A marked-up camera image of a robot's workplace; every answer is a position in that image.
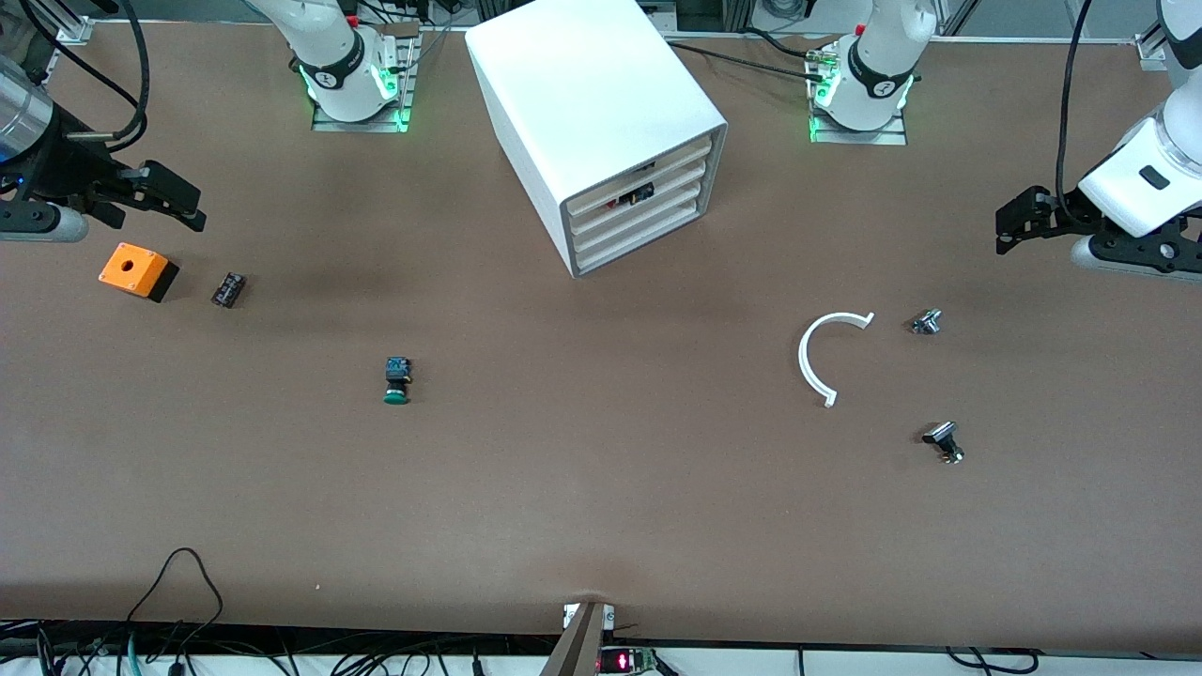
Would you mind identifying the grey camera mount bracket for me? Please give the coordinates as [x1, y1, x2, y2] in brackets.
[540, 601, 616, 676]

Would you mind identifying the black cable across table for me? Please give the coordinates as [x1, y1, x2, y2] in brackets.
[662, 28, 832, 84]

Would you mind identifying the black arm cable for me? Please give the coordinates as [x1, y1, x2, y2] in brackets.
[19, 0, 151, 153]
[1056, 0, 1096, 206]

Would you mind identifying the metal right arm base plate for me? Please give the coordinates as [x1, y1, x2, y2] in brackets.
[312, 23, 421, 132]

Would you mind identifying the orange box with hole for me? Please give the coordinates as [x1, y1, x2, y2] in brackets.
[98, 242, 180, 303]

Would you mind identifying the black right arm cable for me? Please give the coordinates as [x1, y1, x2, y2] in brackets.
[19, 0, 151, 153]

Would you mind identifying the white drawer cabinet housing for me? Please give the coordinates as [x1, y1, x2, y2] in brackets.
[465, 0, 729, 279]

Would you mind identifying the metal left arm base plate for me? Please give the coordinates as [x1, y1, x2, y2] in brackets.
[809, 42, 909, 145]

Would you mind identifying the black selector switch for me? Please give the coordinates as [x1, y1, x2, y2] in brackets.
[922, 422, 966, 466]

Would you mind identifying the black looped cable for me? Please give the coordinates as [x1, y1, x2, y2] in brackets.
[127, 547, 224, 625]

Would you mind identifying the device with red display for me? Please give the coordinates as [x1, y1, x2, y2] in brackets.
[599, 646, 658, 675]

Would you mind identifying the white plastic drawer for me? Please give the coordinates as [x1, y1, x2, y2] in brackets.
[573, 205, 703, 275]
[570, 183, 705, 256]
[562, 136, 715, 215]
[566, 161, 707, 236]

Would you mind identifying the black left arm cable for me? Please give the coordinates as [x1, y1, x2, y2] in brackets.
[1056, 0, 1096, 206]

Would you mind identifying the white curved plastic ring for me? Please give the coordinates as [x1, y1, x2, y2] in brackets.
[798, 311, 876, 408]

